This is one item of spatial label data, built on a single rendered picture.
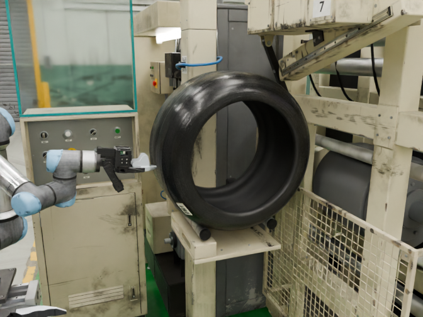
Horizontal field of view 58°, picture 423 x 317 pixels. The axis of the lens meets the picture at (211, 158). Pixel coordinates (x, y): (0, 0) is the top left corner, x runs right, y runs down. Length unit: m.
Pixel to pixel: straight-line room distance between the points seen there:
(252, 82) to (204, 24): 0.46
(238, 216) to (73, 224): 1.00
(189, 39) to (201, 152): 0.49
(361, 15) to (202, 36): 0.69
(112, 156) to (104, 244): 0.92
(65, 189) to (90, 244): 0.86
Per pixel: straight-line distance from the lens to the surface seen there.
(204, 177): 1.79
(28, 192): 1.29
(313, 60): 1.56
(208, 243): 1.48
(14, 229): 1.68
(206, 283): 2.02
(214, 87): 1.31
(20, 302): 1.69
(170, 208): 1.76
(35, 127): 2.05
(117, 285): 2.32
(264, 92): 1.36
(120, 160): 1.35
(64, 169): 1.34
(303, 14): 1.38
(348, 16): 1.28
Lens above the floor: 1.53
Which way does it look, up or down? 14 degrees down
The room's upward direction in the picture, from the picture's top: straight up
